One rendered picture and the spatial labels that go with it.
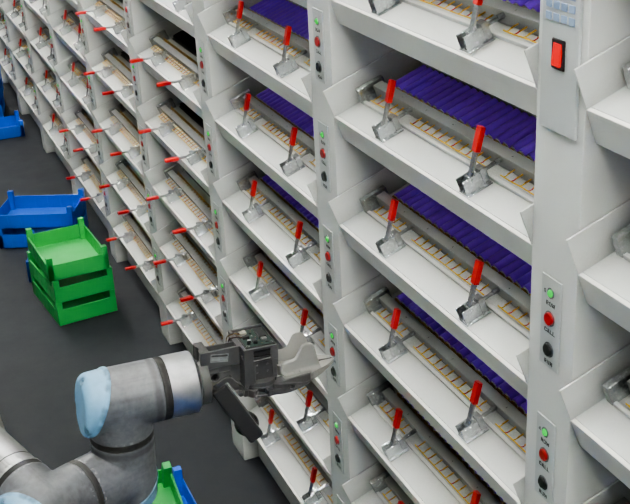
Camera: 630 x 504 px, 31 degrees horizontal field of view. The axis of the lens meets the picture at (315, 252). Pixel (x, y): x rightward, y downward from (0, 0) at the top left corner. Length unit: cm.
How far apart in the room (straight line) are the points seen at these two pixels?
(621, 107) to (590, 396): 38
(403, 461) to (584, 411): 65
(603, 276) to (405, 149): 50
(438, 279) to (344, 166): 32
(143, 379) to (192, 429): 157
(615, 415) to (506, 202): 31
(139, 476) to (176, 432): 151
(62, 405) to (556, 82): 231
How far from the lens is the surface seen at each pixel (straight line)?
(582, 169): 129
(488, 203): 151
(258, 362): 163
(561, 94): 129
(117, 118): 391
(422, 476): 198
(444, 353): 186
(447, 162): 164
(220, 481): 294
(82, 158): 477
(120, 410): 158
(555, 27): 129
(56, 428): 325
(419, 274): 176
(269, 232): 244
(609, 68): 127
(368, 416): 214
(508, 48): 146
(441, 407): 180
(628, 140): 122
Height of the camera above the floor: 169
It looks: 24 degrees down
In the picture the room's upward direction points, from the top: 3 degrees counter-clockwise
